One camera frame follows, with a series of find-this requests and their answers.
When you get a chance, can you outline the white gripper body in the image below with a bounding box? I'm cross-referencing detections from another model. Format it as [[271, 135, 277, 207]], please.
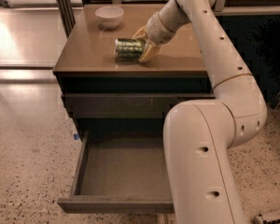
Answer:
[[146, 12, 175, 45]]

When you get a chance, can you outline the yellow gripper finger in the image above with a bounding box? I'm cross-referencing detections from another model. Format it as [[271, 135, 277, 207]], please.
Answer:
[[138, 40, 161, 63], [133, 26, 147, 40]]

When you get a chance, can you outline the green soda can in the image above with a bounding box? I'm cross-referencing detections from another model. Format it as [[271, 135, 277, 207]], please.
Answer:
[[114, 38, 146, 60]]

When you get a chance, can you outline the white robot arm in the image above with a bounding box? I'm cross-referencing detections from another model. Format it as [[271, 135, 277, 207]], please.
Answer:
[[135, 0, 267, 224]]

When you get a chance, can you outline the brown drawer cabinet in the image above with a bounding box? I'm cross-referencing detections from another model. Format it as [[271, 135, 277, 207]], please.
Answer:
[[53, 4, 214, 138]]

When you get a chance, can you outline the closed top drawer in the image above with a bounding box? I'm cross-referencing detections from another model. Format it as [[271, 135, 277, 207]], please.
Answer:
[[62, 93, 215, 119]]

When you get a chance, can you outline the open middle drawer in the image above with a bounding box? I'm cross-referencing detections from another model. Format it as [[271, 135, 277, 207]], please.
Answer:
[[57, 134, 174, 214]]

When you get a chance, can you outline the white ceramic bowl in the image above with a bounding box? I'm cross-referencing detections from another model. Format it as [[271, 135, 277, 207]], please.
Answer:
[[95, 6, 124, 30]]

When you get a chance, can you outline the blue tape piece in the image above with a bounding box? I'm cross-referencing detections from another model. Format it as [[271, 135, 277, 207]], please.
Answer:
[[73, 133, 80, 140]]

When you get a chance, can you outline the white power strip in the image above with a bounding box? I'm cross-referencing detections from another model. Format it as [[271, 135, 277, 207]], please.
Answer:
[[254, 209, 280, 224]]

